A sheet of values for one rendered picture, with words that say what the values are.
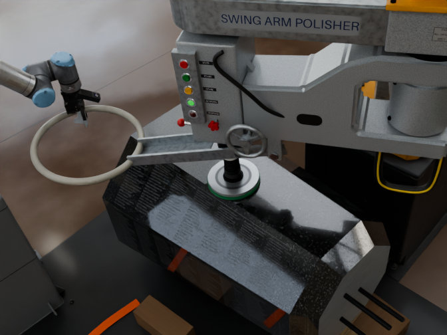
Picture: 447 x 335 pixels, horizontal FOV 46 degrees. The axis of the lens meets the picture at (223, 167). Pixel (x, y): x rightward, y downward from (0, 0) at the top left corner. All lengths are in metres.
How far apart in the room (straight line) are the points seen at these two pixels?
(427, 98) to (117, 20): 3.97
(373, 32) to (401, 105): 0.29
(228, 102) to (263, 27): 0.32
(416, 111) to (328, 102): 0.26
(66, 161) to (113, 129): 0.41
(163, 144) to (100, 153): 1.54
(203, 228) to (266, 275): 0.34
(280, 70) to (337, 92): 0.22
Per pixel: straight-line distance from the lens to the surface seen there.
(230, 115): 1.80
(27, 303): 2.88
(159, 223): 2.34
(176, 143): 2.22
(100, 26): 5.22
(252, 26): 1.58
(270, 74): 1.76
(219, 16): 1.59
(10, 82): 2.20
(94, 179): 2.19
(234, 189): 2.12
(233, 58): 1.66
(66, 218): 3.40
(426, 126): 1.74
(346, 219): 2.05
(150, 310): 2.69
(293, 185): 2.16
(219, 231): 2.14
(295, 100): 1.71
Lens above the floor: 2.40
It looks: 44 degrees down
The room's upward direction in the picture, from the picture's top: 8 degrees counter-clockwise
